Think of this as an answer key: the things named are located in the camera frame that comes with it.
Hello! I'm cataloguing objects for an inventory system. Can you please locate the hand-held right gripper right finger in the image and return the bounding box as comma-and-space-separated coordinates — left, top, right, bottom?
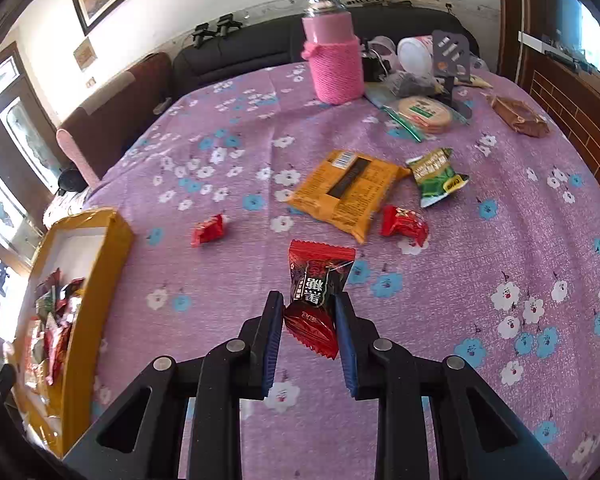
334, 292, 568, 480

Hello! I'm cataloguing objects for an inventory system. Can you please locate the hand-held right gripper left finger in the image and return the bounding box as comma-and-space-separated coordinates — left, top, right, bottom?
62, 290, 286, 480

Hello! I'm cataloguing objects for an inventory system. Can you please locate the red black candy packet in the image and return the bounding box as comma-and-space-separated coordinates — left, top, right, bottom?
282, 239, 357, 360

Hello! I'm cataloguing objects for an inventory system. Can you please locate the white box with yellow tape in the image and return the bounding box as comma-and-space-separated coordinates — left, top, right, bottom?
5, 208, 135, 458

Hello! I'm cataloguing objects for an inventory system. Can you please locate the pile of assorted snacks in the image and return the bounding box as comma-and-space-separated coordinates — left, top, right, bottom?
22, 267, 89, 387

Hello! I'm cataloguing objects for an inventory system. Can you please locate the small red candy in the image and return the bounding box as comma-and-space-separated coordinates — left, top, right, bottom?
380, 204, 430, 247
190, 213, 230, 248

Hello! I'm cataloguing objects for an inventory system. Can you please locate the orange flat snack packet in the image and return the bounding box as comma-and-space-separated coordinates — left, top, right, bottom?
286, 149, 412, 244

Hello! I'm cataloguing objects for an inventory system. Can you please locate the purple floral tablecloth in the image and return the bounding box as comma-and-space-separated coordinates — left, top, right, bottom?
17, 55, 600, 480

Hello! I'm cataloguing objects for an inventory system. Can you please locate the green white snack packet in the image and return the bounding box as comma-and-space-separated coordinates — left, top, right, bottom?
406, 147, 470, 209

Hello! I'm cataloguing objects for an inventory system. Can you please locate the round biscuit packet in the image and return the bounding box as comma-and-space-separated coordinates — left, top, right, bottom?
366, 84, 474, 142

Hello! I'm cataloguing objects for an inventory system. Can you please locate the patterned sofa blanket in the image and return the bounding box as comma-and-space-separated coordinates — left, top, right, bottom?
42, 187, 90, 231

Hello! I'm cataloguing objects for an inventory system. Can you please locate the black cushion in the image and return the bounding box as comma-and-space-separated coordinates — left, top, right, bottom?
57, 167, 84, 194

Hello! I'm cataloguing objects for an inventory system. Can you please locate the maroon fabric armchair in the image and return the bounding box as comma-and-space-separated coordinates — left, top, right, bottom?
55, 52, 176, 186

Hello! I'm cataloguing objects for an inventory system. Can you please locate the pink knitted sleeve bottle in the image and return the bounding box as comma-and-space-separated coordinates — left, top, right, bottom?
300, 0, 366, 106

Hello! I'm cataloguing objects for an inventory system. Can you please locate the brown snack packet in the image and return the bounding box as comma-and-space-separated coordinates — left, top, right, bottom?
486, 93, 551, 138

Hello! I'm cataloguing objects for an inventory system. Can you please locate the clear plastic container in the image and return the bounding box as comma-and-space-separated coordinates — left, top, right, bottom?
366, 35, 399, 79

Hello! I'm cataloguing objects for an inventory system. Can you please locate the black leather sofa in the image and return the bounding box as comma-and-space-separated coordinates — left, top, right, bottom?
172, 0, 481, 98

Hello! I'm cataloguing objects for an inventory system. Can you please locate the white cup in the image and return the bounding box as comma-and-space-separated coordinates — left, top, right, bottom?
396, 35, 437, 79

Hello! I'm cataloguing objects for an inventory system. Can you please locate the black phone stand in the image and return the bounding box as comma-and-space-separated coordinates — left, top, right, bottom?
431, 30, 474, 112

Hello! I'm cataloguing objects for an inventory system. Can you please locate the black clamp device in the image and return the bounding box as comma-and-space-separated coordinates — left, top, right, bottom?
192, 23, 217, 49
216, 13, 244, 39

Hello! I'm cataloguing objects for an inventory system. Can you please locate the wooden cabinet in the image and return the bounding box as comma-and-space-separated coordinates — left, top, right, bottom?
497, 0, 600, 201

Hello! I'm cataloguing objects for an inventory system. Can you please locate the wooden glass door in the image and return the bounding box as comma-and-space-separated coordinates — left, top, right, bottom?
0, 42, 67, 273

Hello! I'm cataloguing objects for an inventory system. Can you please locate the white slim device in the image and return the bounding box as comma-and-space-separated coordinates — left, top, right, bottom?
518, 31, 597, 69

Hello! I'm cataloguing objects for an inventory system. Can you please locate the paper wall notice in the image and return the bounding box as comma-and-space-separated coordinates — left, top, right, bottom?
73, 40, 95, 72

